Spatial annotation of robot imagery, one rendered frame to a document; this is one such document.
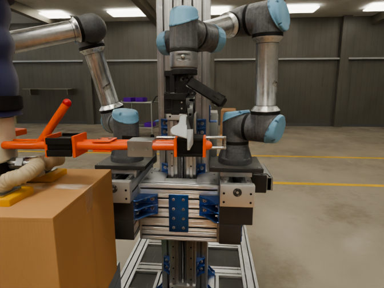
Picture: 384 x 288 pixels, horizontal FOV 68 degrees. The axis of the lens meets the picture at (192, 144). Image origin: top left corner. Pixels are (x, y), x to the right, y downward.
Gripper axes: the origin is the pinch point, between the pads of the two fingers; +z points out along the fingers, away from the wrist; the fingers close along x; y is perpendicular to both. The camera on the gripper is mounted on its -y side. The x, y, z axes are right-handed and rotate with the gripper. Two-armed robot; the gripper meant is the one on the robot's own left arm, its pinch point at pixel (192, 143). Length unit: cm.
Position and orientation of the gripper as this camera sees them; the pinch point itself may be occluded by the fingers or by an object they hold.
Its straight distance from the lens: 78.7
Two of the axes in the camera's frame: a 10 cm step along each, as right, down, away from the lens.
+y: -10.0, -0.1, 0.4
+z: 0.0, 9.9, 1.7
